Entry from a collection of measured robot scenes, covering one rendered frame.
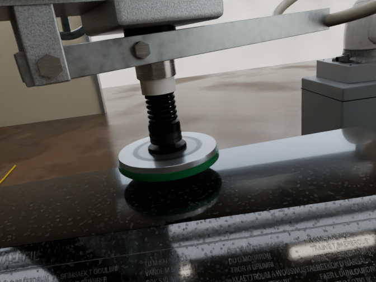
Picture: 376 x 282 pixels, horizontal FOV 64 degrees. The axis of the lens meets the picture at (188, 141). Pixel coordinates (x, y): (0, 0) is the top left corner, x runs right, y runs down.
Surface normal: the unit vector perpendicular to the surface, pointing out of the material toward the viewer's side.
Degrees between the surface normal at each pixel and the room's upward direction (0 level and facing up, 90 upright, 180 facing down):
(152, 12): 90
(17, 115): 90
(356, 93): 90
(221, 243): 45
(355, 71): 90
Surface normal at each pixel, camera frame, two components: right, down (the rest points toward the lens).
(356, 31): -0.69, 0.33
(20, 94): 0.10, 0.32
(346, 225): -0.04, -0.44
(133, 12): 0.51, 0.22
